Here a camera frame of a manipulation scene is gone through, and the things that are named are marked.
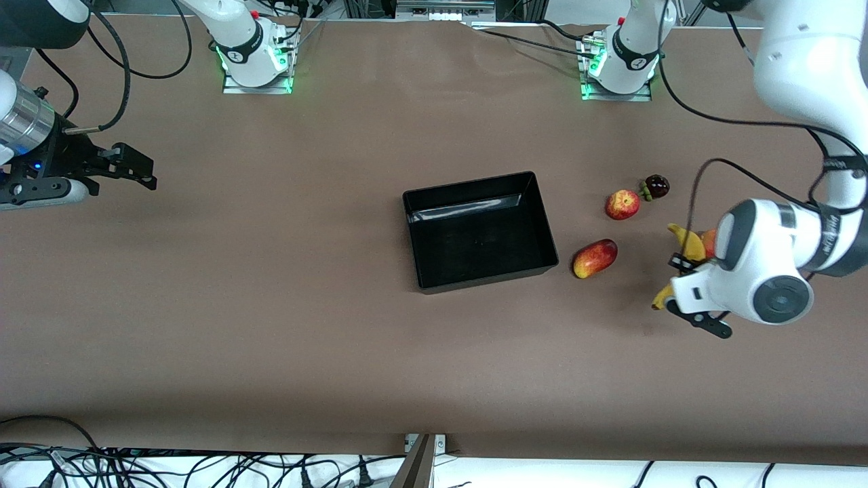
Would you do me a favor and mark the silver metal device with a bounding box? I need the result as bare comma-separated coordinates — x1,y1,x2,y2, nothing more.
395,0,497,21

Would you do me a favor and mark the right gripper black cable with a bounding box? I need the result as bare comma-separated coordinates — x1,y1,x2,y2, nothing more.
62,0,131,135

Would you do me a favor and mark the black cable on table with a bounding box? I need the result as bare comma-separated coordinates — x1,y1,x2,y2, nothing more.
468,19,604,60

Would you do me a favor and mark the brown table cover sheet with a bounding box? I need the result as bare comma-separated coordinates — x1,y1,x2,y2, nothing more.
0,14,868,467

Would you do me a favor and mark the looping black cable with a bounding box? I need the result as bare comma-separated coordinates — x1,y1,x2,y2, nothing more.
88,0,193,80

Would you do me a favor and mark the dark slanted post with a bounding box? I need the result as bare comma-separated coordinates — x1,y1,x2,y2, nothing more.
390,434,435,488

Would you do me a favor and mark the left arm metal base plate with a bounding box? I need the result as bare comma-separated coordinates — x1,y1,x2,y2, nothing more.
580,34,653,102

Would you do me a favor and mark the yellow banana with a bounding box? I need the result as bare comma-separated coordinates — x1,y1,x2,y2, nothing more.
652,223,707,311

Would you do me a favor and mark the arched black cable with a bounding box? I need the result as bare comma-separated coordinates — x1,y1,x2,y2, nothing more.
0,415,102,451

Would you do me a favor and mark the thin black cable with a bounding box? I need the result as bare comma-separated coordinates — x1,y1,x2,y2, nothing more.
34,49,79,121

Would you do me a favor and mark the dark purple mangosteen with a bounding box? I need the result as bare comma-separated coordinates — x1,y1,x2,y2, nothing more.
637,174,671,203

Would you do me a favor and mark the red yellow apple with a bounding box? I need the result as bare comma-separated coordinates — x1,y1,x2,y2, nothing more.
606,190,640,221

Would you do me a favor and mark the red yellow mango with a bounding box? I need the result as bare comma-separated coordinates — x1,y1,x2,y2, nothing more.
573,239,618,279

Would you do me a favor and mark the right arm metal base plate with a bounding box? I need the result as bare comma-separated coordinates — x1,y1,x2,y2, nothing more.
222,27,294,94

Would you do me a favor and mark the black cable tangle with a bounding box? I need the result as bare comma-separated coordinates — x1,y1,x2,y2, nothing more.
0,441,384,488

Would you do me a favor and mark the black plastic box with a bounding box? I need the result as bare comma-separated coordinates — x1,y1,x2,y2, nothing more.
403,171,559,293

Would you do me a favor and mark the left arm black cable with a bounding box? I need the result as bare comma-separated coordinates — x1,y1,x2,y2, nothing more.
658,0,868,262

